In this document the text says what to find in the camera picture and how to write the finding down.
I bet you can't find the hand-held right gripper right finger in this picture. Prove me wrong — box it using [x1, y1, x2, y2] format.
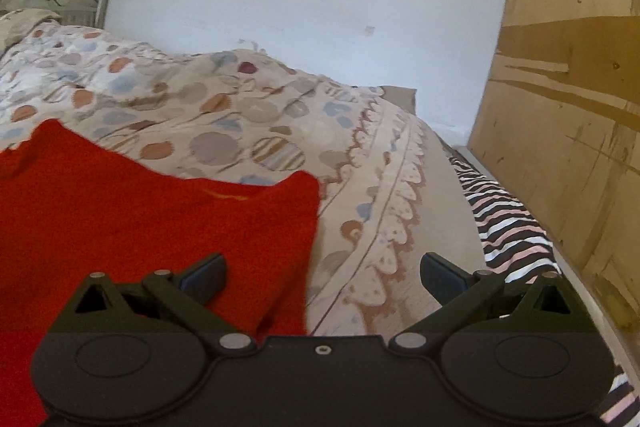
[387, 251, 572, 354]

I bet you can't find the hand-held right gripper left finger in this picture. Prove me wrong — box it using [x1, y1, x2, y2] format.
[74, 252, 257, 354]

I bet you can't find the red sweater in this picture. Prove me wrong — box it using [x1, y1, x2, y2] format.
[0, 118, 321, 427]

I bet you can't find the striped bedsheet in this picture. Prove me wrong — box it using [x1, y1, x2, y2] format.
[446, 153, 640, 427]

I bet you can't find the patterned duvet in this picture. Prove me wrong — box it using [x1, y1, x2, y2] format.
[0, 22, 490, 339]

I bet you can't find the grey-brown pillow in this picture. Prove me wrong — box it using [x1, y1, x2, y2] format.
[376, 85, 419, 114]

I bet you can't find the plywood board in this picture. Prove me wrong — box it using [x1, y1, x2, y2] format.
[467, 0, 640, 350]

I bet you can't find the patterned pillow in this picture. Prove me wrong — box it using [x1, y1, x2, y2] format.
[0, 8, 64, 54]

